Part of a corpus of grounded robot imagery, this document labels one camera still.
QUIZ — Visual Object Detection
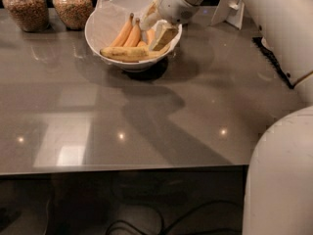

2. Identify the left orange-yellow banana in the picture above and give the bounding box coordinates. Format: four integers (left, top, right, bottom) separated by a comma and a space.
111, 13, 134, 47

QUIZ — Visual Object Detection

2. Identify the white sign stand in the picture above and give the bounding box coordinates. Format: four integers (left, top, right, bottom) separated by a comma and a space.
210, 0, 245, 29

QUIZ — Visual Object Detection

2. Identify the spotted yellow banana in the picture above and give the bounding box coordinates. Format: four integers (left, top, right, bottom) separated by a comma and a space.
100, 44, 170, 63

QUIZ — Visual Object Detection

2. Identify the glass cereal jar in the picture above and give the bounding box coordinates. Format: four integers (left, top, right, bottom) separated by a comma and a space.
2, 0, 49, 32
52, 0, 94, 30

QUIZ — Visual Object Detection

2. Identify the small hidden banana piece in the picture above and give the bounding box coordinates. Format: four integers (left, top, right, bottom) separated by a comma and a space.
137, 40, 147, 47

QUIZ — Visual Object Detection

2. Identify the white ceramic bowl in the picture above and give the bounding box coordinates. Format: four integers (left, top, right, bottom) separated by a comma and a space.
85, 0, 182, 72

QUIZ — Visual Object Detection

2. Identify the orange-yellow banana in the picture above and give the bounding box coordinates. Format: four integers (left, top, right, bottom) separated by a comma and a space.
111, 13, 134, 47
124, 18, 141, 47
146, 28, 156, 45

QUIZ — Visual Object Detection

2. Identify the middle orange-yellow banana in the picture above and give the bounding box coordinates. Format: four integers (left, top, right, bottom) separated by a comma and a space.
124, 18, 141, 47

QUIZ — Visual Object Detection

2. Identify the black rubber mat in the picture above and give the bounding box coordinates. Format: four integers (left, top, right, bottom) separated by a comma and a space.
252, 37, 294, 89

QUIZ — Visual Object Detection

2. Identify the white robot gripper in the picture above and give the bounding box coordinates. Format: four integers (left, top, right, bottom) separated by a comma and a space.
140, 0, 199, 51

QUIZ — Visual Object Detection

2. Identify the white paper bowl liner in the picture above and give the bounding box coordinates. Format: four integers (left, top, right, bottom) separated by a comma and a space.
85, 0, 154, 52

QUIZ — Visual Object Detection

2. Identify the right orange-yellow banana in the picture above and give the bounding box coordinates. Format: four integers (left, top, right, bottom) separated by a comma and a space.
146, 28, 156, 45

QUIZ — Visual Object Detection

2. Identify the black floor cable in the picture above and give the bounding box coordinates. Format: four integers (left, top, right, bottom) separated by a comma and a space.
105, 201, 244, 235

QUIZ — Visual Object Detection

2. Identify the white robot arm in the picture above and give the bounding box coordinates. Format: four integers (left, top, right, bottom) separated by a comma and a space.
144, 0, 313, 235

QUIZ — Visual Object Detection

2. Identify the far left glass cereal jar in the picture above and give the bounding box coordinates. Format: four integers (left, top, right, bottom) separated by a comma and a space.
2, 0, 49, 32

